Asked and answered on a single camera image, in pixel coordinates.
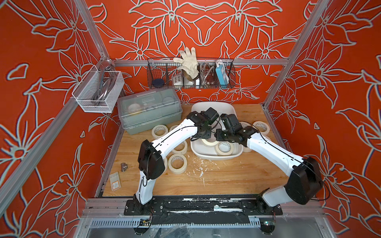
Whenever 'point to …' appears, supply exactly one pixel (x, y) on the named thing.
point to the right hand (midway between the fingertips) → (212, 134)
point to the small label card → (115, 181)
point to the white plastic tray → (201, 151)
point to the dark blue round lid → (158, 82)
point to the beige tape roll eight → (182, 151)
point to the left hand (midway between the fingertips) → (205, 133)
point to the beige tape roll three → (165, 162)
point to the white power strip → (177, 80)
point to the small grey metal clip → (123, 167)
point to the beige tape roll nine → (177, 163)
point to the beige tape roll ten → (263, 127)
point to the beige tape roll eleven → (244, 124)
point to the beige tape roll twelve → (210, 143)
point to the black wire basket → (165, 74)
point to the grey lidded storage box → (146, 109)
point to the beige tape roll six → (222, 153)
